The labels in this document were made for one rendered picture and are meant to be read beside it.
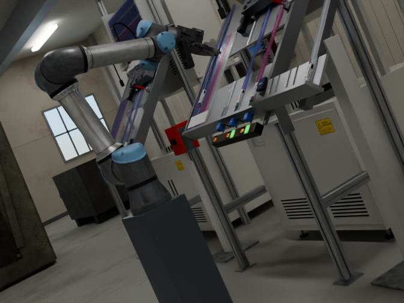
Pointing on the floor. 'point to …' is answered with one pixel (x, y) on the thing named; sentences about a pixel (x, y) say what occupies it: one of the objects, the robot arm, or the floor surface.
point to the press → (19, 223)
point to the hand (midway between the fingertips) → (217, 54)
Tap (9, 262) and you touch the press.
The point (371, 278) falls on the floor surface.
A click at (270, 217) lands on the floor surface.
